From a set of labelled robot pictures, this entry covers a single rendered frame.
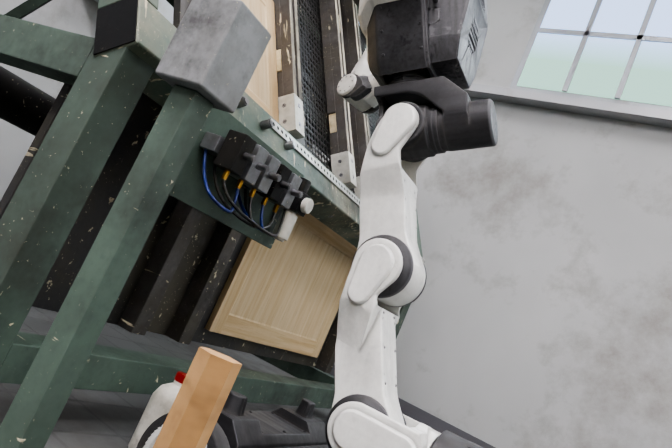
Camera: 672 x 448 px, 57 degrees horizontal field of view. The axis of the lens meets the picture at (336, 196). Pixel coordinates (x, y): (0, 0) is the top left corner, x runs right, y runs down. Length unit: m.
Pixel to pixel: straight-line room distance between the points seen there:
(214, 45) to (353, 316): 0.64
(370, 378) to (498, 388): 2.87
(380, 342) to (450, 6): 0.81
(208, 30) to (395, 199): 0.57
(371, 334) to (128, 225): 0.57
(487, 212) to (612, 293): 0.99
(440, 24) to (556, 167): 3.04
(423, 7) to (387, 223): 0.53
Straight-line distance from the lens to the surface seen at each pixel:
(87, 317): 1.18
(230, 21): 1.19
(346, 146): 2.28
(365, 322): 1.37
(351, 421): 1.34
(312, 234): 2.51
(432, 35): 1.56
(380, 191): 1.46
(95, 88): 1.32
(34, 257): 1.32
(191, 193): 1.50
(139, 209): 1.17
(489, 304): 4.32
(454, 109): 1.48
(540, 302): 4.23
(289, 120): 1.87
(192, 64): 1.18
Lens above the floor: 0.49
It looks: 9 degrees up
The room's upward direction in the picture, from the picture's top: 24 degrees clockwise
